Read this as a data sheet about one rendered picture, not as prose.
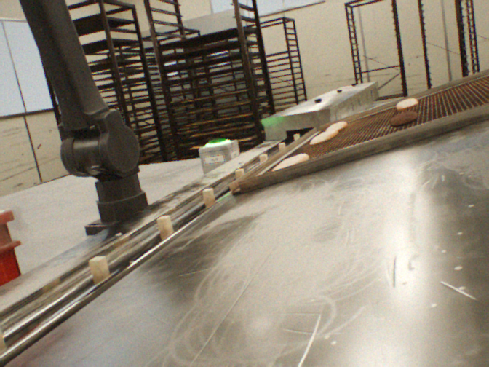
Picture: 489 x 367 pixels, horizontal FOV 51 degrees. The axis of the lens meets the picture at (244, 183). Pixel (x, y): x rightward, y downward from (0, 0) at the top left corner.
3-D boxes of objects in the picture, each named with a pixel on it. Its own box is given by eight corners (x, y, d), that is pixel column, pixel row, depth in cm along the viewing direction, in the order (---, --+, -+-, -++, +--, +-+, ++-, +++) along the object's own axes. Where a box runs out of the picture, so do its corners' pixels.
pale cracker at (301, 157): (289, 163, 71) (287, 155, 71) (314, 155, 70) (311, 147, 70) (265, 180, 63) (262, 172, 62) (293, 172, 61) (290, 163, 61)
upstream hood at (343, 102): (341, 103, 248) (339, 84, 246) (379, 96, 241) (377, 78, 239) (265, 147, 133) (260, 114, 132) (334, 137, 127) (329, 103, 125)
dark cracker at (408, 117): (389, 122, 77) (387, 115, 77) (415, 113, 76) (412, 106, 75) (391, 129, 67) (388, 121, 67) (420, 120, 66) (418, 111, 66)
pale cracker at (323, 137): (323, 137, 92) (321, 131, 92) (343, 130, 90) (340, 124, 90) (305, 148, 84) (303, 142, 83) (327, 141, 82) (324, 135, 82)
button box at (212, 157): (219, 188, 122) (210, 143, 120) (249, 184, 119) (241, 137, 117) (205, 197, 114) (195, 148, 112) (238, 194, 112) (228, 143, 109)
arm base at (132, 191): (129, 214, 95) (84, 235, 85) (119, 172, 93) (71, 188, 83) (167, 211, 91) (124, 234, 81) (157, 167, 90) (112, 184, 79)
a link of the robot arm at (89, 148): (142, 180, 87) (118, 183, 90) (128, 121, 85) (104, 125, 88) (105, 195, 79) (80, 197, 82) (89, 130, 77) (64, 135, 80)
